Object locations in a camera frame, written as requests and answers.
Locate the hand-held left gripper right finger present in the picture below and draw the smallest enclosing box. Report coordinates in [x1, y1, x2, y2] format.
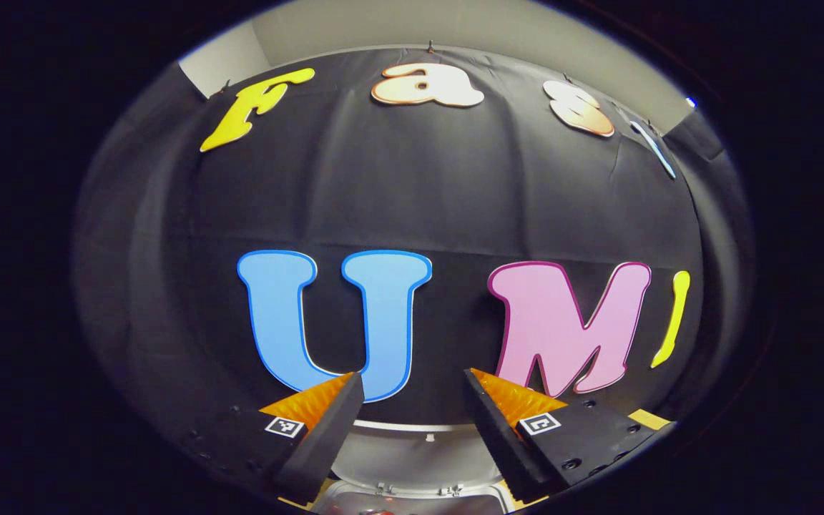
[463, 368, 674, 503]

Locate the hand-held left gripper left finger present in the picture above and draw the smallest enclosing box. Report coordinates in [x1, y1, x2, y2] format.
[187, 371, 366, 505]

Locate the grey desktop garbage bin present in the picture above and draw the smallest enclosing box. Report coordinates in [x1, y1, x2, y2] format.
[308, 421, 520, 515]

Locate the wooden desktop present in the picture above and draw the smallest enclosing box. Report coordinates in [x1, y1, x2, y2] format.
[276, 409, 672, 513]

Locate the black backdrop cloth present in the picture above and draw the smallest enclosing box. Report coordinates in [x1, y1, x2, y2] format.
[72, 46, 752, 458]

